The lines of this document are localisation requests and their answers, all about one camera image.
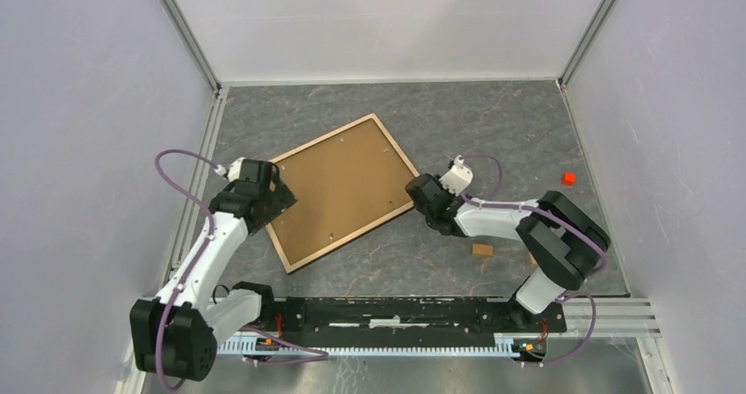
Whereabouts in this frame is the brown cardboard backing board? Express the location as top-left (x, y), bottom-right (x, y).
top-left (274, 120), bottom-right (413, 265)

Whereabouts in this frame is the wooden picture frame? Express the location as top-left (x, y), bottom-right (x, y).
top-left (265, 113), bottom-right (421, 275)

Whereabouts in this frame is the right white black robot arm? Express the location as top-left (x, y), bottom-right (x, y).
top-left (406, 174), bottom-right (611, 331)

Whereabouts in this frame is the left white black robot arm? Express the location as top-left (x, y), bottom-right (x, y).
top-left (129, 157), bottom-right (296, 382)

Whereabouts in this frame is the flat wooden block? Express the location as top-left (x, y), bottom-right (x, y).
top-left (471, 244), bottom-right (494, 258)

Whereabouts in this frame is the red cube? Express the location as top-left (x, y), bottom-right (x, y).
top-left (561, 171), bottom-right (576, 186)

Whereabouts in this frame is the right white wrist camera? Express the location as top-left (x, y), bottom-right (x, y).
top-left (438, 156), bottom-right (473, 196)

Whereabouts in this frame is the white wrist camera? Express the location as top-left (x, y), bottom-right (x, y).
top-left (438, 156), bottom-right (473, 196)
top-left (213, 157), bottom-right (245, 182)

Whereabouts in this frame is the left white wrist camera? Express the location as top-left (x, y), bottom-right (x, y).
top-left (213, 157), bottom-right (245, 182)

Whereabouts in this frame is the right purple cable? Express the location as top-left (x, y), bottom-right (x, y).
top-left (454, 153), bottom-right (611, 369)

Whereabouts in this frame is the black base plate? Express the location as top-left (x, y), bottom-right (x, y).
top-left (253, 296), bottom-right (567, 348)

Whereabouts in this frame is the aluminium rail frame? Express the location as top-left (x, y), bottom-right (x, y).
top-left (113, 84), bottom-right (677, 394)

